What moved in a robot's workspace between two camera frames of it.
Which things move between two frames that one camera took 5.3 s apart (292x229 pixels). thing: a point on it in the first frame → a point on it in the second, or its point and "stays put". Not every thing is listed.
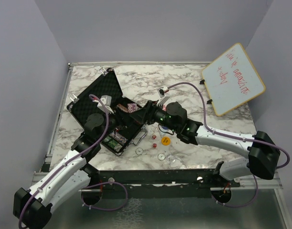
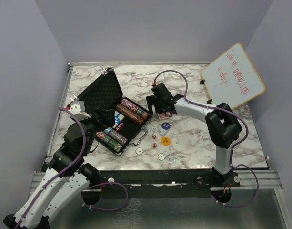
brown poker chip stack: [122, 107] stays put
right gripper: [147, 111] → [152, 99]
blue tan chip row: [118, 137] stays put
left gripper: [123, 119] → [108, 118]
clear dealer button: [171, 159] stays put
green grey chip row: [113, 144] stays put
